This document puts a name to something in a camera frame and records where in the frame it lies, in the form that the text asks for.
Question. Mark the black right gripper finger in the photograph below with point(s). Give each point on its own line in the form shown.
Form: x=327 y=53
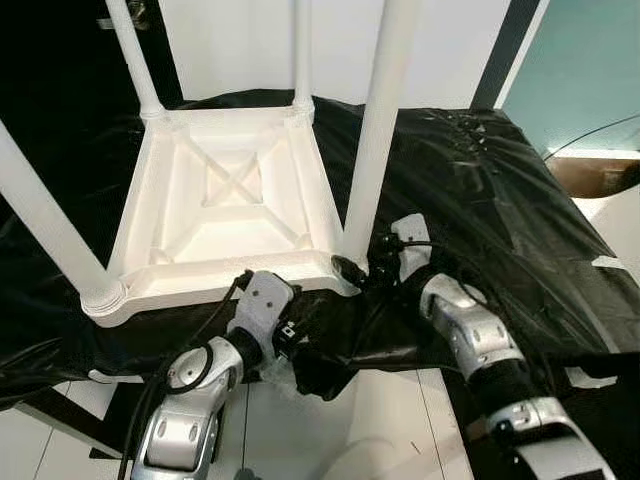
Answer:
x=348 y=269

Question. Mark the white plastic table leg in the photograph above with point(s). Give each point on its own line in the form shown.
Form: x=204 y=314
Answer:
x=135 y=60
x=302 y=50
x=45 y=225
x=380 y=120

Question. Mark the white plastic table top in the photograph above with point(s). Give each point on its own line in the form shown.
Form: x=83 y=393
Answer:
x=170 y=240

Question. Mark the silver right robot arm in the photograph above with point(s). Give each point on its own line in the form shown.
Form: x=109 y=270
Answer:
x=480 y=330

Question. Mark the black plastic sheet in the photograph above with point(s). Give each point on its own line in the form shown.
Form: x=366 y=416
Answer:
x=520 y=220

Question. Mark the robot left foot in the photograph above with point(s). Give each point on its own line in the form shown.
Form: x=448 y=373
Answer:
x=247 y=475

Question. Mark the brown cardboard box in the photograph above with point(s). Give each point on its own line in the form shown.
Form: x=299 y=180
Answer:
x=600 y=178

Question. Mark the black door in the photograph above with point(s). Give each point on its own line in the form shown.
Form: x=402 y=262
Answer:
x=50 y=80

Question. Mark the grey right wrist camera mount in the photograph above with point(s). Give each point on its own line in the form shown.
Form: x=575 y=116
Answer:
x=411 y=242

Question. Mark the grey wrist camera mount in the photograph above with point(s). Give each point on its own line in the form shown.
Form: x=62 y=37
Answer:
x=411 y=242
x=265 y=300

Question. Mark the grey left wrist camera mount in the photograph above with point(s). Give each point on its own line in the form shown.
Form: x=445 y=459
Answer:
x=265 y=300

